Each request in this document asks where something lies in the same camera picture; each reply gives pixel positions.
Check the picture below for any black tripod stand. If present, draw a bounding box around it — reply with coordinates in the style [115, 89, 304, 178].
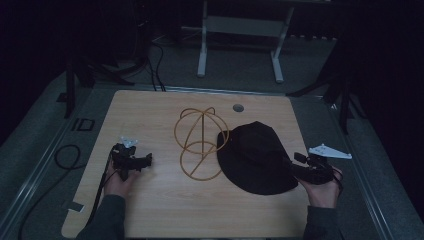
[56, 49, 149, 119]
[285, 43, 368, 135]

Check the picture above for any person's right hand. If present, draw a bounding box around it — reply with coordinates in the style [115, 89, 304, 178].
[297, 166, 344, 209]

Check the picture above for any person's left hand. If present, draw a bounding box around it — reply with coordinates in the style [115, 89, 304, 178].
[103, 159, 142, 200]

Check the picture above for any black bucket hat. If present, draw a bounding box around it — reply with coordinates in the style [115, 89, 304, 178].
[216, 120, 300, 196]

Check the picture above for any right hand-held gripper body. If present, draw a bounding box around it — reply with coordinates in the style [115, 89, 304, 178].
[290, 143, 353, 186]

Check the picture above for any white metal stand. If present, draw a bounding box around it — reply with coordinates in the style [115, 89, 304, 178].
[196, 0, 295, 84]

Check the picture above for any gold wire hat stand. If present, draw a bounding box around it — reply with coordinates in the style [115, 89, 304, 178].
[173, 106, 231, 182]

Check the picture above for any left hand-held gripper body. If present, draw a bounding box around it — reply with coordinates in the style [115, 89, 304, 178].
[111, 135, 146, 182]

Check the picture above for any black floor cable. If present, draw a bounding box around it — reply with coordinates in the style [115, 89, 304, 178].
[146, 41, 167, 93]
[18, 144, 82, 240]

